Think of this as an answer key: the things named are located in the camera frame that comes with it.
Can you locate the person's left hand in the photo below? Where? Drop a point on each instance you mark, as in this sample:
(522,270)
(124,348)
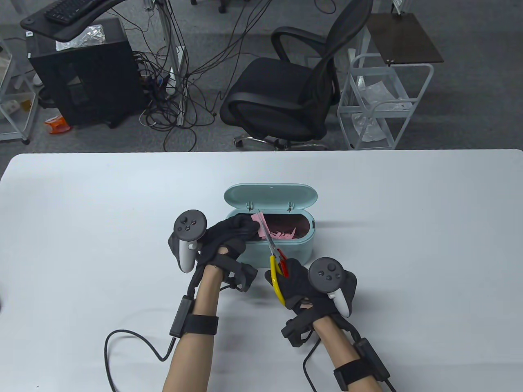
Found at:
(226,237)

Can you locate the person's right hand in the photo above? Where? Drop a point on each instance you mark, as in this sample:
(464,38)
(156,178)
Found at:
(296,281)

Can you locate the grey black controller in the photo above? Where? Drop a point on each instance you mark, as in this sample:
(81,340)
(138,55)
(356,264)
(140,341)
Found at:
(327,273)
(190,222)

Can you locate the pink waste paper sheet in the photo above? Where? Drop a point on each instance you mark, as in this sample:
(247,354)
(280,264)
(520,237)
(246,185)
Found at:
(258,224)

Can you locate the pile of pink paper pieces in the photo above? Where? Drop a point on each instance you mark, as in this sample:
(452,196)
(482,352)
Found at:
(284,235)

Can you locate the mint green lidded bin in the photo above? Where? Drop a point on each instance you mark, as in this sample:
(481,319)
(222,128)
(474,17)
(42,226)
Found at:
(269,194)

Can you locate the person's right forearm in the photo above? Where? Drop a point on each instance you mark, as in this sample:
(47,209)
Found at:
(339,347)

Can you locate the person's left forearm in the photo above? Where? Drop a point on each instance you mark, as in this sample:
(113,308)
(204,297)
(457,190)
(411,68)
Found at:
(196,359)

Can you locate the black office chair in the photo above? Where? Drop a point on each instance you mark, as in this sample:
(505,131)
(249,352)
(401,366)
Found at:
(278,94)

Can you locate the clear plastic bags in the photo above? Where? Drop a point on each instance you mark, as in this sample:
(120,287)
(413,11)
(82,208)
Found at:
(369,126)

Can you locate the orange packet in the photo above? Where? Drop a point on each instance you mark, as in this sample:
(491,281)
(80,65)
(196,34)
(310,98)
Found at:
(57,124)

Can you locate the black computer tower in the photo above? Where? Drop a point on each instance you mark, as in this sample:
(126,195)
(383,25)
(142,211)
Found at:
(90,81)

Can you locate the white metal desk leg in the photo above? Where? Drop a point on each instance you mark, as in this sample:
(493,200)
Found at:
(164,28)

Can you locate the white shelf trolley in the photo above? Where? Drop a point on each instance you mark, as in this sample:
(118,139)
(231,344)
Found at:
(14,132)

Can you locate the crumpled clear plastic wrap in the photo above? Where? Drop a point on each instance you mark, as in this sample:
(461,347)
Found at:
(83,36)

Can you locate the dark brown board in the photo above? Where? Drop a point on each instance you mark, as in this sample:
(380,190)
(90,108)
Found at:
(404,38)

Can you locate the black keyboard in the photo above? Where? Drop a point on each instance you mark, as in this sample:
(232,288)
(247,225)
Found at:
(67,10)

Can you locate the black keyboard tray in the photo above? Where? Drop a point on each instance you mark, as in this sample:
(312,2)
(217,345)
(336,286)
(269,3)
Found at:
(41,26)

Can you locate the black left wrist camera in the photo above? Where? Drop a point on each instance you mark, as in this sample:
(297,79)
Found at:
(245,277)

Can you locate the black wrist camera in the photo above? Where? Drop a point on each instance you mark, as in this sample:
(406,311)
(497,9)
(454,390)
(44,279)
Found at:
(245,277)
(294,330)

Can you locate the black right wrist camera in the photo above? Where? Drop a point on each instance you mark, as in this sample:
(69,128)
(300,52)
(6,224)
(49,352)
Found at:
(294,330)

